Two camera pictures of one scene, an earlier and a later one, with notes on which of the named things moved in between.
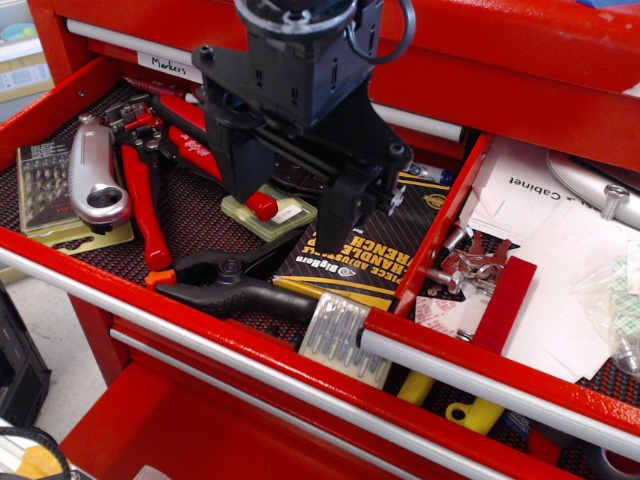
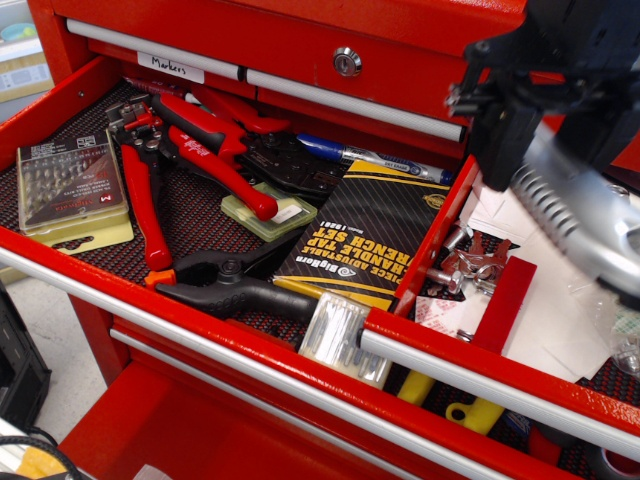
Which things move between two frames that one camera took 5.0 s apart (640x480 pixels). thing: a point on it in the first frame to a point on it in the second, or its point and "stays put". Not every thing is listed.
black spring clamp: (238, 281) stays put
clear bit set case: (331, 338) stays put
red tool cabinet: (488, 328) stays put
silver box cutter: (96, 191) to (595, 212)
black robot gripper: (302, 86) to (563, 53)
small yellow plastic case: (291, 215) stays put
